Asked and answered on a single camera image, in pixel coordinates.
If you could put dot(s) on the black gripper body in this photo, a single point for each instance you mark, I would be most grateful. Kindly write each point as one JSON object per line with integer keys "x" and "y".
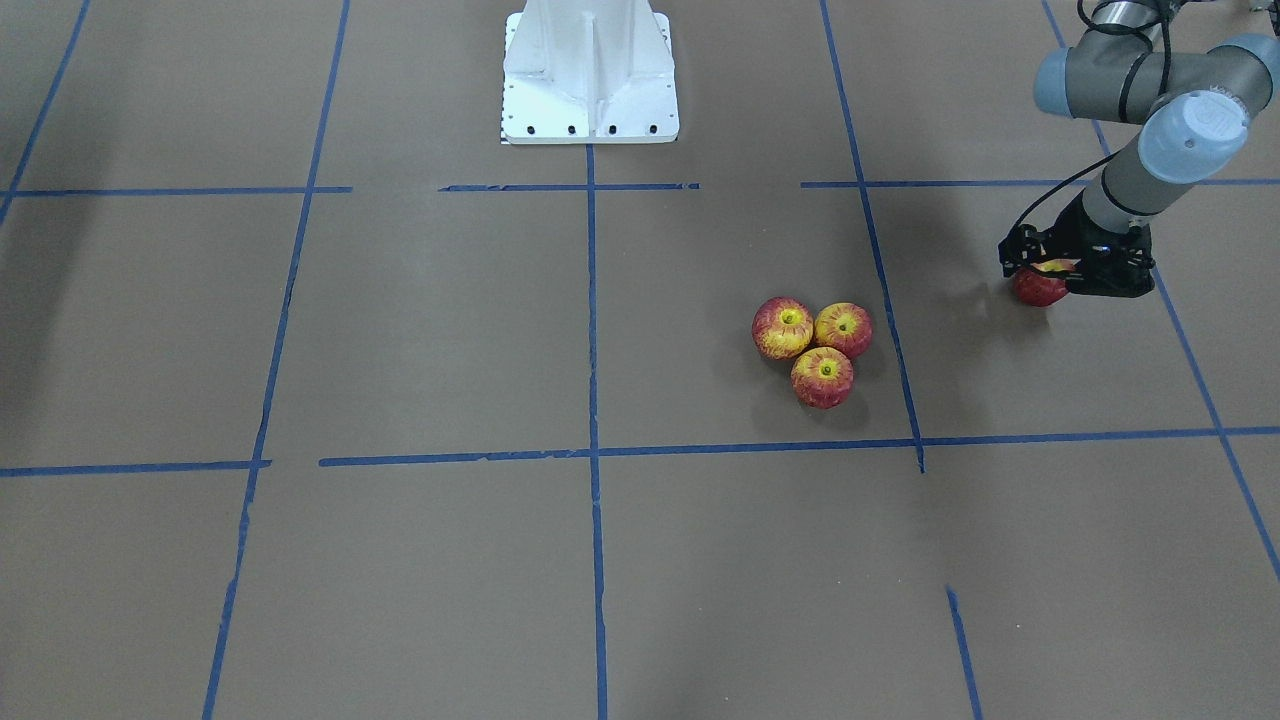
{"x": 1068, "y": 227}

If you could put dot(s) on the lone red yellow apple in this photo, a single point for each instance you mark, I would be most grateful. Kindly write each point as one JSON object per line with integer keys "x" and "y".
{"x": 1034, "y": 289}

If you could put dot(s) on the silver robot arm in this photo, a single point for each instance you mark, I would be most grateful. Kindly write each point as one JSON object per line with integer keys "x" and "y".
{"x": 1193, "y": 112}

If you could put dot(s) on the red yellow apple back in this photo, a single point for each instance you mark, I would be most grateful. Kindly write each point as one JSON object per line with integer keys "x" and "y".
{"x": 847, "y": 327}

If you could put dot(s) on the red yellow apple front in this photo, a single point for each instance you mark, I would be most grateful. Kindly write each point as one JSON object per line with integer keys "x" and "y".
{"x": 822, "y": 377}

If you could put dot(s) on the red yellow apple side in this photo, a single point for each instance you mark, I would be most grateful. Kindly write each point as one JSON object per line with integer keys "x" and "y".
{"x": 782, "y": 328}

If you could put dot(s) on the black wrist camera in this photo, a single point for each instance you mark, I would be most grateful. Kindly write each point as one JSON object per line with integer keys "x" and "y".
{"x": 1022, "y": 247}

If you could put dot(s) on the white pedestal column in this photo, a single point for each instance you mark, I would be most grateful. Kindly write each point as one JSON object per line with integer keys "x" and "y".
{"x": 588, "y": 72}

